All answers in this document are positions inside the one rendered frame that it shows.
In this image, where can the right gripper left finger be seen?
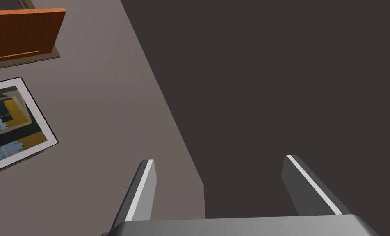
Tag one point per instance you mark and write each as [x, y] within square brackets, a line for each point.
[141, 196]

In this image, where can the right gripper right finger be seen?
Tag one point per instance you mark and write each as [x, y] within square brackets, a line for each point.
[313, 193]

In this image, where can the orange wooden door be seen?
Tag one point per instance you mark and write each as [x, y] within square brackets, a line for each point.
[21, 32]

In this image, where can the framed abstract wall picture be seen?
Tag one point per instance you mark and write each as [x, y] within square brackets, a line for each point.
[11, 126]

